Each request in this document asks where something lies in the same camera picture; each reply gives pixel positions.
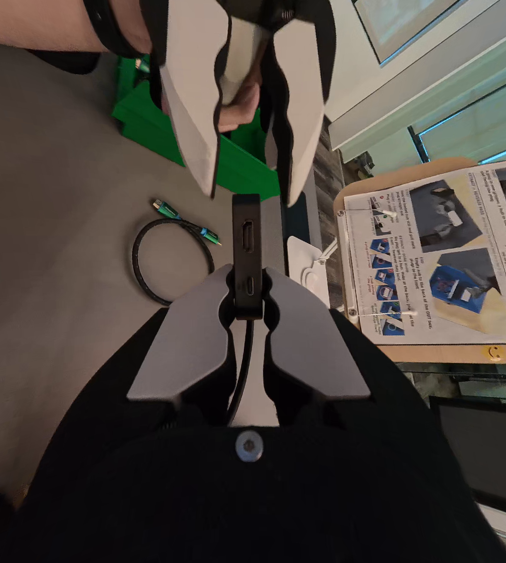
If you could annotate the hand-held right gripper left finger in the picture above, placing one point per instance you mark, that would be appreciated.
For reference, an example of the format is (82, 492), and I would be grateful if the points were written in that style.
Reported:
(182, 347)

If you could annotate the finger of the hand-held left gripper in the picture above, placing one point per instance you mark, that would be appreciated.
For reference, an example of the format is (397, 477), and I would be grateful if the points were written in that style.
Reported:
(301, 97)
(196, 88)

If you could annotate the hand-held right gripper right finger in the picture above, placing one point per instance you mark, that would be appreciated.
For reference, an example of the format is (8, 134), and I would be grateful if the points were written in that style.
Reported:
(314, 347)

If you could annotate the green plastic bin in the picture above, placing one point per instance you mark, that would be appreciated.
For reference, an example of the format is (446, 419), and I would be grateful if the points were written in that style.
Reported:
(235, 167)

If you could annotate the dark grey usb hub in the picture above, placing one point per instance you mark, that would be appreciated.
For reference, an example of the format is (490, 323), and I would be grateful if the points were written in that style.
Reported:
(248, 255)

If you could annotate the person's left forearm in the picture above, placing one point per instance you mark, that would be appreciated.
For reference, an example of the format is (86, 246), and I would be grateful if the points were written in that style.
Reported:
(33, 22)

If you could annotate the person's left hand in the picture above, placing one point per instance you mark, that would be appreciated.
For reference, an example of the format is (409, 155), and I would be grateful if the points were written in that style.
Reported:
(240, 88)

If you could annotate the black wristband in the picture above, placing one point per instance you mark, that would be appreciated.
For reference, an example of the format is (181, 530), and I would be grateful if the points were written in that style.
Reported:
(112, 35)

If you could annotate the white stand base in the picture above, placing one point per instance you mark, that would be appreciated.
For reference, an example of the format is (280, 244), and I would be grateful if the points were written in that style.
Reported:
(310, 264)

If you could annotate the instruction sheet on wooden board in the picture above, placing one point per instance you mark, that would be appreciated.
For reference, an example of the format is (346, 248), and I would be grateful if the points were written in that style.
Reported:
(446, 255)

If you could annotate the black sign stand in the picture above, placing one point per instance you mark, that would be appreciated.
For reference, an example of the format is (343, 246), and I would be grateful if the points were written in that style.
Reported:
(490, 457)

